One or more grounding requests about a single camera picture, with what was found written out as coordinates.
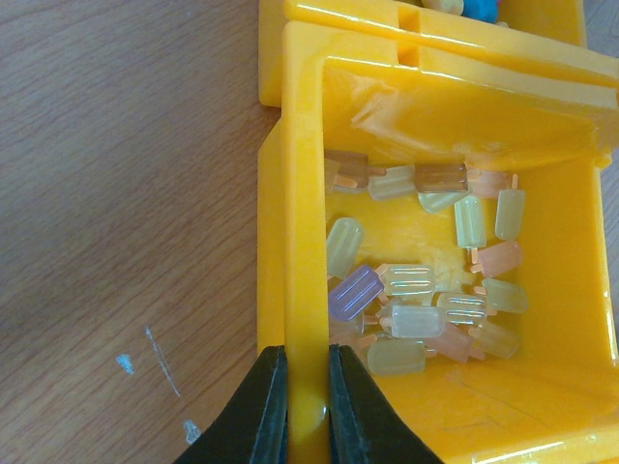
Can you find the yellow bin with popsicle candies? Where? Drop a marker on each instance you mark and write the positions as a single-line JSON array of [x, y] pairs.
[[556, 399]]

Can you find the yellow bin with star candies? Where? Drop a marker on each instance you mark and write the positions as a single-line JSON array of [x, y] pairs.
[[537, 29]]

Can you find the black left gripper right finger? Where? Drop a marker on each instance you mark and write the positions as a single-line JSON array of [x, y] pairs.
[[364, 427]]

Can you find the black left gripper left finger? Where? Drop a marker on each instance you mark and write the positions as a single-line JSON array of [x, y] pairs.
[[252, 427]]

